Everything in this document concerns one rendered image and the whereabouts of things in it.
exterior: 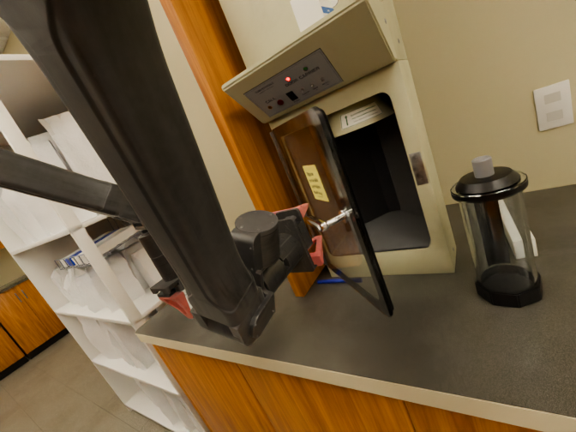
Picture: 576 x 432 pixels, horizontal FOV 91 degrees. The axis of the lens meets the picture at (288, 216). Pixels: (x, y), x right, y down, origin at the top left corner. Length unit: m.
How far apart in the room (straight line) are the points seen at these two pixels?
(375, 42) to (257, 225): 0.37
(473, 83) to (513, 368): 0.76
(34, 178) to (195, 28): 0.45
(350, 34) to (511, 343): 0.56
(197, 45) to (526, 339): 0.83
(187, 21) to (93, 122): 0.60
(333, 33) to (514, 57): 0.61
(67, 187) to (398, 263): 0.70
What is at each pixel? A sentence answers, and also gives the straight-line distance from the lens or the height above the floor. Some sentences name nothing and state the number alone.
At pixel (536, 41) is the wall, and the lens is 1.05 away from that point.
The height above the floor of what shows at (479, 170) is 1.19.
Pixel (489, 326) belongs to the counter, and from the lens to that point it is 0.63.
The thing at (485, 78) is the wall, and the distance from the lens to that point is 1.05.
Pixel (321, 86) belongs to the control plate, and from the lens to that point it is 0.62.
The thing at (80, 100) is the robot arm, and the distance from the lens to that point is 0.20.
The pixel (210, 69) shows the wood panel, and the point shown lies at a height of 1.56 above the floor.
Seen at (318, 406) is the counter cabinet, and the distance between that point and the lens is 0.81.
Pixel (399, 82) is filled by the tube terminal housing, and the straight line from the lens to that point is 0.62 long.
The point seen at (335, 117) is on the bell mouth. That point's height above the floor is 1.36.
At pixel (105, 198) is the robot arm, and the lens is 0.59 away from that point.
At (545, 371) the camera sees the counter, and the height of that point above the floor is 0.94.
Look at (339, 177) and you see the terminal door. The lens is 0.45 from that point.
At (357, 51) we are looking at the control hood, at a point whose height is 1.45.
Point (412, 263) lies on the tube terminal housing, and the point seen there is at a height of 0.97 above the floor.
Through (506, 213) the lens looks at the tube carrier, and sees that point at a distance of 0.57.
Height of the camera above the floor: 1.37
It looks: 15 degrees down
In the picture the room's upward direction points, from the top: 23 degrees counter-clockwise
